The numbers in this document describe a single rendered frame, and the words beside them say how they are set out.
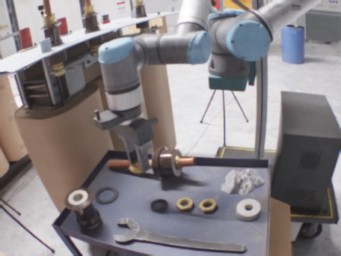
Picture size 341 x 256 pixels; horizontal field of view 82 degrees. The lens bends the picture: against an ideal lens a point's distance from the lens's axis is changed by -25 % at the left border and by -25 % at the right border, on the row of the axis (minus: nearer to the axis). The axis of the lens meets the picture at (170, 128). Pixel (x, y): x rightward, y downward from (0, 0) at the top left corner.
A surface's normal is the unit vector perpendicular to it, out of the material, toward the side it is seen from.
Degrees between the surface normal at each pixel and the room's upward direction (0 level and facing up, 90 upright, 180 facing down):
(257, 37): 92
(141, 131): 90
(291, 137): 90
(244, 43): 92
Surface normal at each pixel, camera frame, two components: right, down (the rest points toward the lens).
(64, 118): 0.54, 0.35
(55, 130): 0.29, 0.44
